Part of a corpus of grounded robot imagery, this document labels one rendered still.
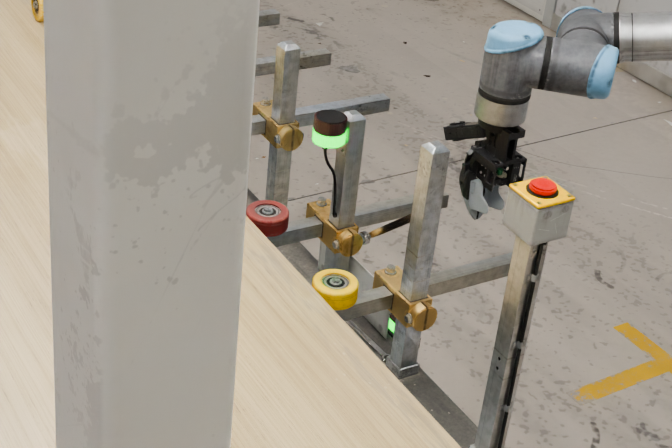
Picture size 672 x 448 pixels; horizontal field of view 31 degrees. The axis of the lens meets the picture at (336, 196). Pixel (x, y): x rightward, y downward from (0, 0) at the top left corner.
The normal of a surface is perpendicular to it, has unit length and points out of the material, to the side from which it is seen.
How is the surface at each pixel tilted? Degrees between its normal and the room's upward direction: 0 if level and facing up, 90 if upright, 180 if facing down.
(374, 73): 0
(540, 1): 90
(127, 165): 90
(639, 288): 0
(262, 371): 0
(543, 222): 90
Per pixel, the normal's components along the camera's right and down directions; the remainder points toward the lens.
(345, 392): 0.09, -0.86
